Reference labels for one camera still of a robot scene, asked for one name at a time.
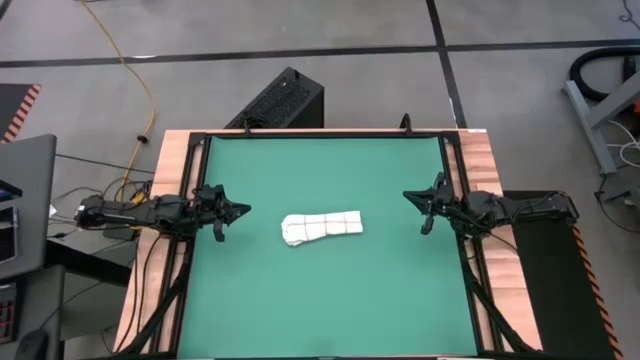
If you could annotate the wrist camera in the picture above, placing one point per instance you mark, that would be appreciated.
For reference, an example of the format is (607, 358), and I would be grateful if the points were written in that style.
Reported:
(218, 232)
(427, 225)

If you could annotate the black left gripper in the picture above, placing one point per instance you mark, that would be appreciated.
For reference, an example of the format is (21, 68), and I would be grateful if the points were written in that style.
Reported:
(210, 207)

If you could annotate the small black device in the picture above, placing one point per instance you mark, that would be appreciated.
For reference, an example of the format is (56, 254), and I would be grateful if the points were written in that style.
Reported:
(7, 190)

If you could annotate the green table mat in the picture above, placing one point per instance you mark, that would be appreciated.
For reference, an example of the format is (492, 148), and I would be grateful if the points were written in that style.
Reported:
(325, 310)

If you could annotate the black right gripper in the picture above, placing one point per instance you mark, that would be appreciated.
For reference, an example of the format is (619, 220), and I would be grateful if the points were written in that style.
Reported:
(447, 205)

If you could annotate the grey metal frame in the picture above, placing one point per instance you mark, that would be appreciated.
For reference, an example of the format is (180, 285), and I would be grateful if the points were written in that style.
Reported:
(590, 130)

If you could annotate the black perforated computer tower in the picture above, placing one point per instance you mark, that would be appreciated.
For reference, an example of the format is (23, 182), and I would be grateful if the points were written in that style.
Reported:
(285, 100)

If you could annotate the white red-checked towel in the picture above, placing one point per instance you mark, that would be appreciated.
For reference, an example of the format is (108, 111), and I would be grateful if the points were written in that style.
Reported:
(320, 227)

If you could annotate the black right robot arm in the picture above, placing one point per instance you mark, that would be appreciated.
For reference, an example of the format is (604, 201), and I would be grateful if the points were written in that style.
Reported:
(525, 207)

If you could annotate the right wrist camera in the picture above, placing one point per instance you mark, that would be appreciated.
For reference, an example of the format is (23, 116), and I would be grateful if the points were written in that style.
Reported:
(427, 225)

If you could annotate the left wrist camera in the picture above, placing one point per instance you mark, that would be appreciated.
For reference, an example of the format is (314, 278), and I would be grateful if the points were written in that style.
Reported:
(218, 232)

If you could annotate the keyboard with coloured keys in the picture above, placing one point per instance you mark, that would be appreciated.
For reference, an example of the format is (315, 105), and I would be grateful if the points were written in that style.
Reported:
(7, 312)

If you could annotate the black computer mouse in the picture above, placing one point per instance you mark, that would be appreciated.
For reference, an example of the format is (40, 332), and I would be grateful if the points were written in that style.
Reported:
(31, 346)

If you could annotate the black mat orange striped edge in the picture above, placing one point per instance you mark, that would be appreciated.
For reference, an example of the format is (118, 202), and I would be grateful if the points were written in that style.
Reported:
(555, 300)
(12, 107)

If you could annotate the black table clamp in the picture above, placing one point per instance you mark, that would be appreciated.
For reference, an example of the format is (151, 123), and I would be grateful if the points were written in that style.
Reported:
(406, 124)
(246, 126)

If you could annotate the grey side desk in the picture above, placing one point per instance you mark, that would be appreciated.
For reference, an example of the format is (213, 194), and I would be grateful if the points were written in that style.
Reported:
(42, 310)

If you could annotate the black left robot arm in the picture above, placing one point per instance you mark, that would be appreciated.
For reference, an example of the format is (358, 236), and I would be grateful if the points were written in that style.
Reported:
(130, 212)

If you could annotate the black metal table frame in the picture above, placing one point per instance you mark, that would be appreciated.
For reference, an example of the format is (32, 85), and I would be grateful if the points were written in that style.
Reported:
(310, 134)

